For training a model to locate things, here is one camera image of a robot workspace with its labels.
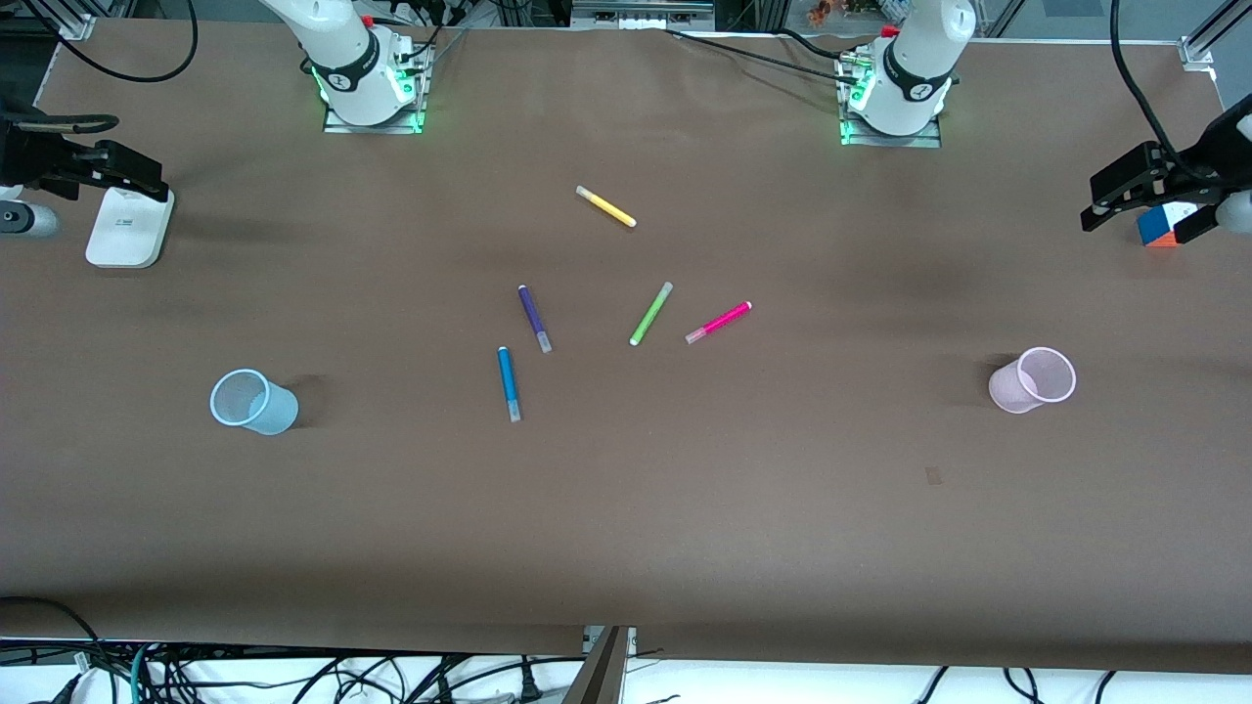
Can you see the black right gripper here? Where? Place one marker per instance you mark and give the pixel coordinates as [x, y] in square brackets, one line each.
[22, 156]

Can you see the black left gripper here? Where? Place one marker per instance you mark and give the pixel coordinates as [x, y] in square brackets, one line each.
[1216, 150]

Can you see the pink marker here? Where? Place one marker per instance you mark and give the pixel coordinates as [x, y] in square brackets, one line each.
[719, 322]

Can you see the blue marker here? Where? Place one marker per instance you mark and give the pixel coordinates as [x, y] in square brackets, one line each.
[509, 383]

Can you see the colourful puzzle cube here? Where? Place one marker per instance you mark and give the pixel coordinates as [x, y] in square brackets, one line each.
[1159, 227]

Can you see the white lamp base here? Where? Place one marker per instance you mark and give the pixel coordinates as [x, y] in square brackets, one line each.
[129, 227]

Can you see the translucent pink plastic cup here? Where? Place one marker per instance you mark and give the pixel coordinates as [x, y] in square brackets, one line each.
[1032, 381]

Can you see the translucent blue plastic cup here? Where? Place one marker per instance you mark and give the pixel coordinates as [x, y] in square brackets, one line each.
[256, 403]

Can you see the purple marker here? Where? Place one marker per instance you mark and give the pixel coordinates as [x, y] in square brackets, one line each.
[534, 318]

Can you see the yellow marker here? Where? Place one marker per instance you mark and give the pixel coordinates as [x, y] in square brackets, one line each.
[606, 206]

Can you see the green marker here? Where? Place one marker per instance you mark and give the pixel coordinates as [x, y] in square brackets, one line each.
[650, 314]

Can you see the grey metal box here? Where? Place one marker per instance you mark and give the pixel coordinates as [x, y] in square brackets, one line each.
[641, 14]

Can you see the aluminium table leg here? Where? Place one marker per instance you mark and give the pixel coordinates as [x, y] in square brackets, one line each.
[599, 670]

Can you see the aluminium frame corner bracket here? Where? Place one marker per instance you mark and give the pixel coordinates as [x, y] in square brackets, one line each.
[1211, 39]
[68, 18]

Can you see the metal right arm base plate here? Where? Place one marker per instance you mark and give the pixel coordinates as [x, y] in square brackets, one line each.
[416, 103]

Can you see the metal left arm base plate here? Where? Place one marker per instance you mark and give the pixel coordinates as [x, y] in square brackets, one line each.
[849, 117]

